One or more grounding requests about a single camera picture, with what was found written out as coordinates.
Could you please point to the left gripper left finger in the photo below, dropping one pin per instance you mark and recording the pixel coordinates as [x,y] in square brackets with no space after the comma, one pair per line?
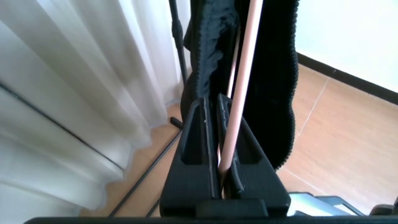
[186,183]

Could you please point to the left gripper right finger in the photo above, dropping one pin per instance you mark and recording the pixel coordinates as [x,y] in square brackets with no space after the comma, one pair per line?
[258,183]

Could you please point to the black shorts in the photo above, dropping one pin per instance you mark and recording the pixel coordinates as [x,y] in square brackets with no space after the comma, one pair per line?
[273,77]

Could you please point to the pink clothes hanger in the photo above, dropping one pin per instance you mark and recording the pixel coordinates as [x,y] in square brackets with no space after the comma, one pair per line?
[247,62]

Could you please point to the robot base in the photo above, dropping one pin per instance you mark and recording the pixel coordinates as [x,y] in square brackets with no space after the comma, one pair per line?
[311,205]

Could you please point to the black clothes rack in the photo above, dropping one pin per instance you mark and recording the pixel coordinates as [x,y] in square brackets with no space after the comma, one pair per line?
[178,37]

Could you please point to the beige curtain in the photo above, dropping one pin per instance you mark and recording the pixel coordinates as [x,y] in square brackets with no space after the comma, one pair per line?
[77,77]

